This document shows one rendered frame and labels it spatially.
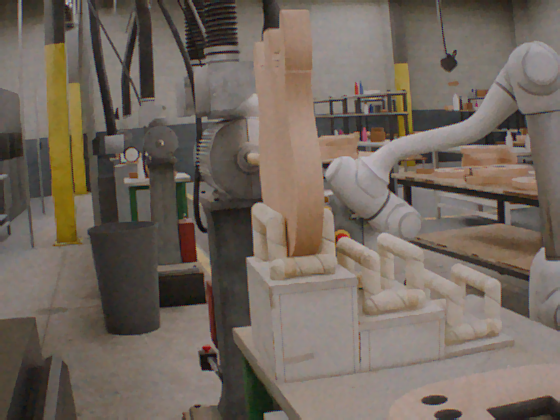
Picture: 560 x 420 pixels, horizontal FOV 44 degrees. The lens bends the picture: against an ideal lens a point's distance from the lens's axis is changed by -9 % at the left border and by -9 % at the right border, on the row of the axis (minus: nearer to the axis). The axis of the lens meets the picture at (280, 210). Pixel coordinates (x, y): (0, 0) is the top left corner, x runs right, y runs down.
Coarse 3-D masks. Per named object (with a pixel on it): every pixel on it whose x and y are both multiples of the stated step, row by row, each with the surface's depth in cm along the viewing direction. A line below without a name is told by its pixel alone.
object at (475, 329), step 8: (480, 320) 132; (488, 320) 131; (496, 320) 131; (456, 328) 130; (464, 328) 130; (472, 328) 130; (480, 328) 130; (488, 328) 130; (496, 328) 131; (456, 336) 129; (464, 336) 130; (472, 336) 130; (480, 336) 131
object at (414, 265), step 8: (408, 256) 128; (416, 256) 127; (408, 264) 128; (416, 264) 127; (408, 272) 128; (416, 272) 127; (408, 280) 128; (416, 280) 128; (408, 288) 129; (416, 288) 128
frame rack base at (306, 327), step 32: (256, 288) 134; (288, 288) 120; (320, 288) 121; (352, 288) 122; (256, 320) 139; (288, 320) 120; (320, 320) 121; (352, 320) 122; (288, 352) 121; (320, 352) 122; (352, 352) 123
